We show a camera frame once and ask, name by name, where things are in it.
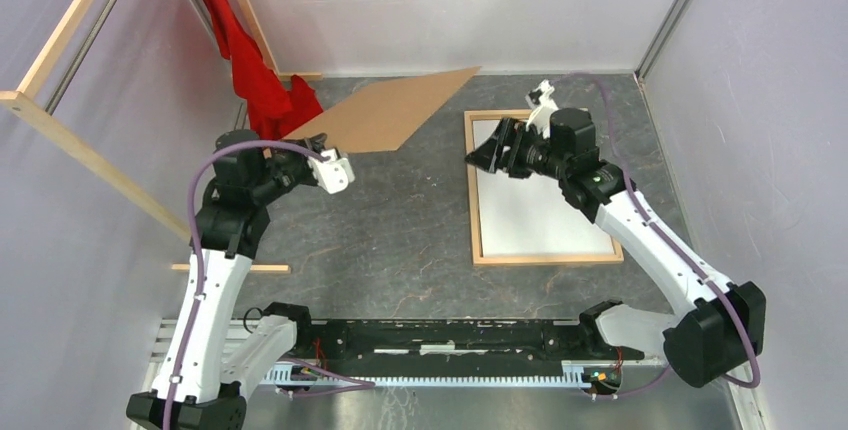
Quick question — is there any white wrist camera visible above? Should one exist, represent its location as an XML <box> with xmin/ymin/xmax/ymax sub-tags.
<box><xmin>525</xmin><ymin>80</ymin><xmax>559</xmax><ymax>138</ymax></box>
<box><xmin>309</xmin><ymin>148</ymin><xmax>355</xmax><ymax>194</ymax></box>

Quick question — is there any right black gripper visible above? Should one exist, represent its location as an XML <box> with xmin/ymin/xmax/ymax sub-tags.
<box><xmin>464</xmin><ymin>116</ymin><xmax>569</xmax><ymax>181</ymax></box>

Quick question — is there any red cloth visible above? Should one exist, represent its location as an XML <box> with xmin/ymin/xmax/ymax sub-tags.
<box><xmin>203</xmin><ymin>0</ymin><xmax>323</xmax><ymax>140</ymax></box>

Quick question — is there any white slotted cable duct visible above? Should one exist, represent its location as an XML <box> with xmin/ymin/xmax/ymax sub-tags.
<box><xmin>260</xmin><ymin>362</ymin><xmax>591</xmax><ymax>390</ymax></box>

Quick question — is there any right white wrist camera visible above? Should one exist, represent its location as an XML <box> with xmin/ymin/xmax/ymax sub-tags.
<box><xmin>525</xmin><ymin>80</ymin><xmax>559</xmax><ymax>138</ymax></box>

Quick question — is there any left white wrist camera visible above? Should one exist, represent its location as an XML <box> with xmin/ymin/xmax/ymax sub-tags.
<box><xmin>309</xmin><ymin>148</ymin><xmax>355</xmax><ymax>194</ymax></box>

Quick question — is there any large wooden rack frame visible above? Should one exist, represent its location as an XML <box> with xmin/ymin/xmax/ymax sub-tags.
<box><xmin>0</xmin><ymin>0</ymin><xmax>325</xmax><ymax>276</ymax></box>

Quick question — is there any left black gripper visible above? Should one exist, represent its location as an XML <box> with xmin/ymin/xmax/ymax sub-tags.
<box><xmin>251</xmin><ymin>132</ymin><xmax>328</xmax><ymax>204</ymax></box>

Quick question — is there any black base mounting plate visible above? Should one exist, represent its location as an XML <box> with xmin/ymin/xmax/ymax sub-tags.
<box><xmin>286</xmin><ymin>319</ymin><xmax>645</xmax><ymax>378</ymax></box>

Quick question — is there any large printed photo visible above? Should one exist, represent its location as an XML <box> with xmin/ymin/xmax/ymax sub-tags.
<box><xmin>471</xmin><ymin>118</ymin><xmax>617</xmax><ymax>257</ymax></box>

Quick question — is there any brown hardboard backing board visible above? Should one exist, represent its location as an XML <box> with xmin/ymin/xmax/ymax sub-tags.
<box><xmin>285</xmin><ymin>66</ymin><xmax>480</xmax><ymax>153</ymax></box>

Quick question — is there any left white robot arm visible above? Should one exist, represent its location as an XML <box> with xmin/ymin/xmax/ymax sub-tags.
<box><xmin>126</xmin><ymin>130</ymin><xmax>355</xmax><ymax>429</ymax></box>

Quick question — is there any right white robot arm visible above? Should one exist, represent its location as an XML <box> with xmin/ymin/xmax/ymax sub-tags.
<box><xmin>464</xmin><ymin>108</ymin><xmax>767</xmax><ymax>389</ymax></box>

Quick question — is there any light wooden picture frame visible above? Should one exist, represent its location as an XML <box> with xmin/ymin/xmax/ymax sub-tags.
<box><xmin>463</xmin><ymin>109</ymin><xmax>625</xmax><ymax>267</ymax></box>

